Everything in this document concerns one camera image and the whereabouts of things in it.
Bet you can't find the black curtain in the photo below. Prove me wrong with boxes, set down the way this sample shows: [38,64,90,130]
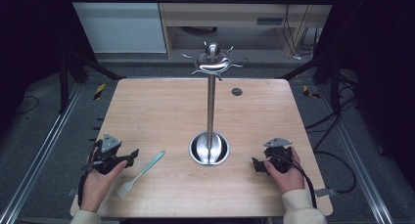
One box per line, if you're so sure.
[0,0,99,134]
[314,0,415,189]

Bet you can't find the grey table clamp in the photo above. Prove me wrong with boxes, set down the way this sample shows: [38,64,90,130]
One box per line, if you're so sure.
[314,187,338,199]

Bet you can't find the black floor cable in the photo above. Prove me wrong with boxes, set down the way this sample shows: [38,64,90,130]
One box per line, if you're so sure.
[304,96,358,195]

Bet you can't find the black metal stand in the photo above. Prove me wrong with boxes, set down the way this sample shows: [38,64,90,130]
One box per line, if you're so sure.
[58,50,127,114]
[276,50,345,116]

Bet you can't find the person's right hand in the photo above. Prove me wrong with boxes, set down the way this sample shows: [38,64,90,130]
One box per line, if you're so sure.
[263,146,306,195]

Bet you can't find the black hanging cables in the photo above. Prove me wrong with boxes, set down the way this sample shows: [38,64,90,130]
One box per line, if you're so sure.
[281,0,323,59]

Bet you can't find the steel utensil stand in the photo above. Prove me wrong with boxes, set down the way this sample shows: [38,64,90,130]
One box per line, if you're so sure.
[182,41,245,166]

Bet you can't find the aluminium floor rail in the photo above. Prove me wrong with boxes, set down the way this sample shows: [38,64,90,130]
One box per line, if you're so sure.
[316,83,396,224]
[0,82,83,224]

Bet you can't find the white cabinet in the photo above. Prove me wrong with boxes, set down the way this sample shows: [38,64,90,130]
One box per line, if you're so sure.
[66,0,167,54]

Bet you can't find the light wooden desk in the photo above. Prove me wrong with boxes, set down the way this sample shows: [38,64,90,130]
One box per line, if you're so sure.
[156,0,335,60]

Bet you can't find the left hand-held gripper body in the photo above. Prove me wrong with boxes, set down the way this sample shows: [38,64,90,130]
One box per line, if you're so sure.
[85,132,127,175]

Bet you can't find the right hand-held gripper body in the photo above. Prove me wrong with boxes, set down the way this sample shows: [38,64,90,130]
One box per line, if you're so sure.
[262,137,294,174]

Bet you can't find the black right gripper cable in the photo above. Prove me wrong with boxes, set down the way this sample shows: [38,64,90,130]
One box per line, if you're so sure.
[273,153,318,209]

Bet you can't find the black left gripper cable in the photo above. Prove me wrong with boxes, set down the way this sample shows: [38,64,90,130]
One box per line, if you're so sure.
[76,167,92,207]

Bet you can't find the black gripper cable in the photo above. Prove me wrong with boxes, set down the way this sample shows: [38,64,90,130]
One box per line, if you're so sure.
[273,153,318,209]
[76,167,92,207]

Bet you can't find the person's left hand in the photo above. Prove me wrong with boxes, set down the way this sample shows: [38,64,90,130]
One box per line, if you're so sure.
[78,148,129,214]

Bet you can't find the teal handled silicone brush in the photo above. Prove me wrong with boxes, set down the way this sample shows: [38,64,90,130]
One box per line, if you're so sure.
[115,149,166,200]

